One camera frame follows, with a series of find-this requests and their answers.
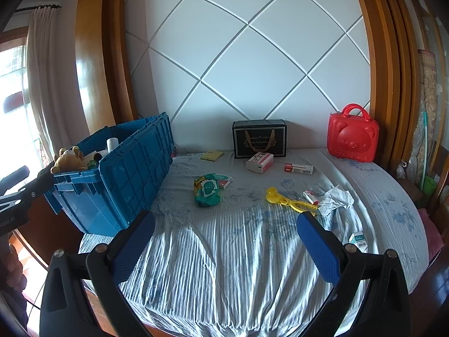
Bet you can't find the person's left hand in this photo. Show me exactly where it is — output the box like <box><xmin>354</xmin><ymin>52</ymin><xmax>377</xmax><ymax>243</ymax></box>
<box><xmin>0</xmin><ymin>244</ymin><xmax>28</xmax><ymax>293</ymax></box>

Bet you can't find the pink cushion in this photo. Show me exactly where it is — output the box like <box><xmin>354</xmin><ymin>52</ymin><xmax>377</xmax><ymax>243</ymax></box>
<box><xmin>417</xmin><ymin>209</ymin><xmax>444</xmax><ymax>253</ymax></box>

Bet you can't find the blue plastic crate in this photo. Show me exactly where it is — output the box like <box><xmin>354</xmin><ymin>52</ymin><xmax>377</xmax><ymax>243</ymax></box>
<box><xmin>45</xmin><ymin>112</ymin><xmax>176</xmax><ymax>237</ymax></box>

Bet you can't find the yellow giraffe toy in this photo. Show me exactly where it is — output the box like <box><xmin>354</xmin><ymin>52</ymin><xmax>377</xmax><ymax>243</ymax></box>
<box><xmin>265</xmin><ymin>187</ymin><xmax>320</xmax><ymax>215</ymax></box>

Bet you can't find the brown teddy bear plush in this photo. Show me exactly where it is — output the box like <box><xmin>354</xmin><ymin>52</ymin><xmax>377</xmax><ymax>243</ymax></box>
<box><xmin>52</xmin><ymin>146</ymin><xmax>86</xmax><ymax>174</ymax></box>

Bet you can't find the red bear-face toy suitcase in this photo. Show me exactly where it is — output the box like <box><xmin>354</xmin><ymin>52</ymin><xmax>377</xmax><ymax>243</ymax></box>
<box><xmin>328</xmin><ymin>103</ymin><xmax>379</xmax><ymax>164</ymax></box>

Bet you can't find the black curtain rod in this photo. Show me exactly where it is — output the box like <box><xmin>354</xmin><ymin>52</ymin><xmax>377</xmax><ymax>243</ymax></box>
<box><xmin>17</xmin><ymin>3</ymin><xmax>62</xmax><ymax>12</ymax></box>

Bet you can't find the window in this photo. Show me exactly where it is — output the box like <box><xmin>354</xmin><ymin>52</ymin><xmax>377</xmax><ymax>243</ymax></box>
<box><xmin>0</xmin><ymin>38</ymin><xmax>39</xmax><ymax>169</ymax></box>

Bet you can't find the white and red carton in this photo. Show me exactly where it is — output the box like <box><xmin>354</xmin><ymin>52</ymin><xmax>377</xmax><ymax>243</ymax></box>
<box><xmin>246</xmin><ymin>152</ymin><xmax>275</xmax><ymax>174</ymax></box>

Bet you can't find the green and white small box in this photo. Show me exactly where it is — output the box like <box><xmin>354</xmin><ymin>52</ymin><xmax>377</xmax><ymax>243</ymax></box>
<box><xmin>348</xmin><ymin>232</ymin><xmax>369</xmax><ymax>253</ymax></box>

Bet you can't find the green dustpan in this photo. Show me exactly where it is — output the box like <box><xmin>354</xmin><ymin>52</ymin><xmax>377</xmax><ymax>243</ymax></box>
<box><xmin>421</xmin><ymin>176</ymin><xmax>437</xmax><ymax>204</ymax></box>

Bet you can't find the crumpled white tissue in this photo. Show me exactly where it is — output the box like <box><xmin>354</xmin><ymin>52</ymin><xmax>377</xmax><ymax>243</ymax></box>
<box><xmin>317</xmin><ymin>185</ymin><xmax>355</xmax><ymax>217</ymax></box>

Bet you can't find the green mop pole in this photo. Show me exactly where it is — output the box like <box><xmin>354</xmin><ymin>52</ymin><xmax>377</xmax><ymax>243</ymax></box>
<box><xmin>421</xmin><ymin>111</ymin><xmax>430</xmax><ymax>190</ymax></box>

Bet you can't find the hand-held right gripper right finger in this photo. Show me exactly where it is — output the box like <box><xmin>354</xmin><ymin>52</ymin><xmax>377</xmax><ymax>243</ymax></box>
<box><xmin>296</xmin><ymin>212</ymin><xmax>411</xmax><ymax>337</ymax></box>

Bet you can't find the green wet wipes pack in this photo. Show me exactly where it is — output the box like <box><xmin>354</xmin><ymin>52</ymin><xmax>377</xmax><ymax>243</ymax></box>
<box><xmin>194</xmin><ymin>173</ymin><xmax>223</xmax><ymax>208</ymax></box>

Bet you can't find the white curtain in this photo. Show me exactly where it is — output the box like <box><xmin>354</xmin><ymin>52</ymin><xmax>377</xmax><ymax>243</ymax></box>
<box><xmin>26</xmin><ymin>5</ymin><xmax>90</xmax><ymax>155</ymax></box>

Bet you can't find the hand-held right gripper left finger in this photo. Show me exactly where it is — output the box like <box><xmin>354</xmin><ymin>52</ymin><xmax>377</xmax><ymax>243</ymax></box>
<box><xmin>39</xmin><ymin>210</ymin><xmax>157</xmax><ymax>337</ymax></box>

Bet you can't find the wooden door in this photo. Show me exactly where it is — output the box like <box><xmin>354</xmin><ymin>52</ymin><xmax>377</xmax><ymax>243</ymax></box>
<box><xmin>75</xmin><ymin>0</ymin><xmax>421</xmax><ymax>169</ymax></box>

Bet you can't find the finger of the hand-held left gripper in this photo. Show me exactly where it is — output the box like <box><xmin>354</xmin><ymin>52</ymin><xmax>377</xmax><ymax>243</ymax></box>
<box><xmin>0</xmin><ymin>168</ymin><xmax>57</xmax><ymax>218</ymax></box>
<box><xmin>0</xmin><ymin>166</ymin><xmax>30</xmax><ymax>187</ymax></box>

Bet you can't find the long red and white box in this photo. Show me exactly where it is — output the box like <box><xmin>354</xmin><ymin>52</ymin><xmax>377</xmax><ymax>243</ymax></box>
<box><xmin>284</xmin><ymin>163</ymin><xmax>314</xmax><ymax>175</ymax></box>

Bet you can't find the black gift box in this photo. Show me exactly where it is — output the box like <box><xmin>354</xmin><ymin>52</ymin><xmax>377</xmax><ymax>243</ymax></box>
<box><xmin>232</xmin><ymin>120</ymin><xmax>287</xmax><ymax>159</ymax></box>

